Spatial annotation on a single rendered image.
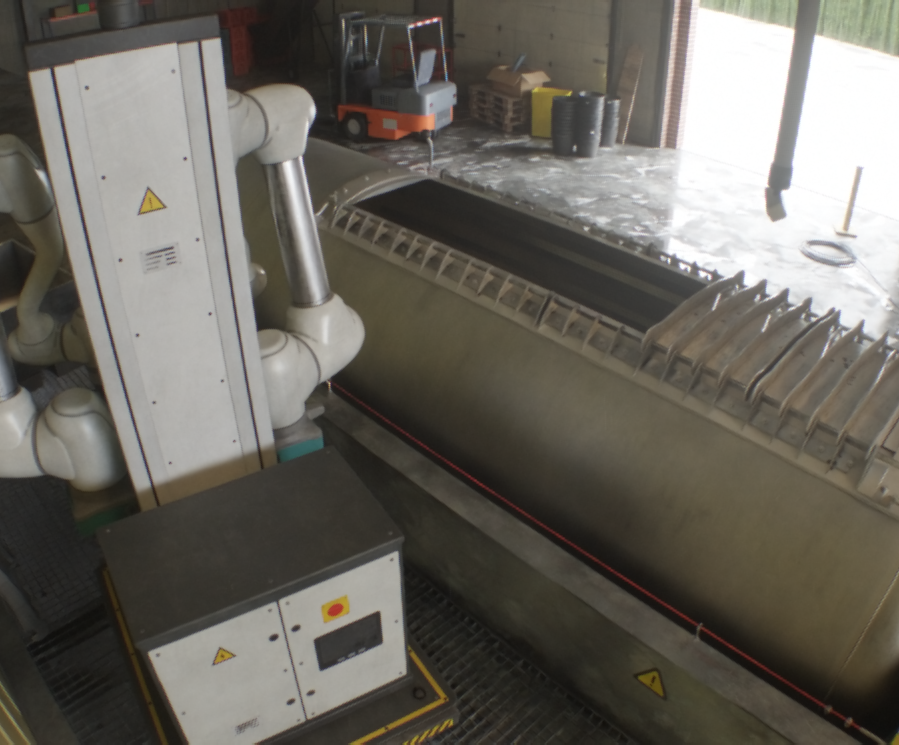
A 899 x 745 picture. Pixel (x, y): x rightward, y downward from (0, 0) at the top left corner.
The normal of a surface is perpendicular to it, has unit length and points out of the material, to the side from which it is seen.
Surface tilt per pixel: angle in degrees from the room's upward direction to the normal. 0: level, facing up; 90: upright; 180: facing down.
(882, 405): 6
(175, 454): 90
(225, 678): 90
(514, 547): 0
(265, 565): 0
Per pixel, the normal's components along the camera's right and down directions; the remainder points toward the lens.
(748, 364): -0.15, -0.73
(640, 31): -0.72, 0.39
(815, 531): -0.53, -0.28
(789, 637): -0.68, 0.07
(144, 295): 0.52, 0.47
